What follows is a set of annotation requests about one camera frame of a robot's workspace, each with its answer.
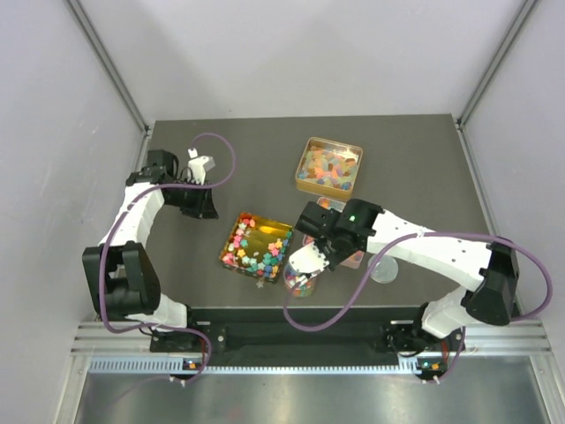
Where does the clear round jar lid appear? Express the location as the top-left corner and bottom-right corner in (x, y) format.
(370, 255), (399, 284)

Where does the gold tin of star candies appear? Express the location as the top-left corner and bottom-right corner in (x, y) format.
(219, 212), (294, 284)

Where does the gold tin of pastel gummies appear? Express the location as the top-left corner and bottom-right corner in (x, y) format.
(295, 137), (363, 201)

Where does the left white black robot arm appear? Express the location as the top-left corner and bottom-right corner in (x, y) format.
(82, 148), (218, 352)

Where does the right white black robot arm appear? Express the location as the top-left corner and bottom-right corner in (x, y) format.
(289, 199), (519, 352)

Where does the pink tin of bright gummies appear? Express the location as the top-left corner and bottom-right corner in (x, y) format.
(303, 197), (365, 269)

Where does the clear plastic jar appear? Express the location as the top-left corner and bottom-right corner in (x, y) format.
(283, 264), (316, 298)

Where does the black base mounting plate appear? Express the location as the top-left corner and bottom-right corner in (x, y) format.
(148, 321), (467, 354)

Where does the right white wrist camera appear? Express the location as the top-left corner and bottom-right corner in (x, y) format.
(289, 243), (329, 276)

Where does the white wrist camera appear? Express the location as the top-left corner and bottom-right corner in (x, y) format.
(187, 148), (215, 186)
(289, 243), (329, 276)

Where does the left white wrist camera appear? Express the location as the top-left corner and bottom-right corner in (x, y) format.
(187, 148), (215, 186)

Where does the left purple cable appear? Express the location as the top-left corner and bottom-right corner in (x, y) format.
(97, 132), (237, 383)

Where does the purple cable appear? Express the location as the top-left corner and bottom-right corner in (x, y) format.
(282, 231), (554, 383)
(97, 132), (237, 383)

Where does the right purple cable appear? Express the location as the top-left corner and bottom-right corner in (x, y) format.
(282, 231), (554, 383)

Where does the aluminium front rail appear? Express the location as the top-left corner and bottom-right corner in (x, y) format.
(71, 322), (551, 380)

